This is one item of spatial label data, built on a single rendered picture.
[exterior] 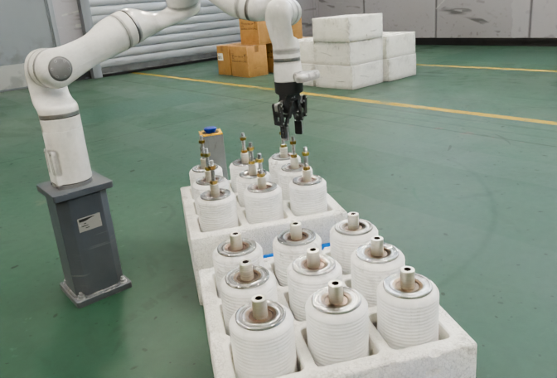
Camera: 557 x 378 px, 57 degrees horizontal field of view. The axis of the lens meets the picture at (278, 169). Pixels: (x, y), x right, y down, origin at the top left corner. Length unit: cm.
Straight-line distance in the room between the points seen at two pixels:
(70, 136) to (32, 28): 512
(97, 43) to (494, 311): 110
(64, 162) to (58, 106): 13
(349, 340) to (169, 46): 632
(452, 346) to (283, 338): 26
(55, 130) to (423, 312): 91
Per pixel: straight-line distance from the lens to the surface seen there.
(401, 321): 84
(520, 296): 135
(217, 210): 125
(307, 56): 438
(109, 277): 144
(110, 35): 136
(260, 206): 127
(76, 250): 139
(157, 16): 145
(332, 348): 81
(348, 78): 406
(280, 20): 132
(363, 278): 93
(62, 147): 133
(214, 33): 728
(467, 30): 688
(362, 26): 411
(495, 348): 118
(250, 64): 518
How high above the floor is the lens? 69
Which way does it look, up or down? 18 degrees down
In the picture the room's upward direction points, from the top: 5 degrees counter-clockwise
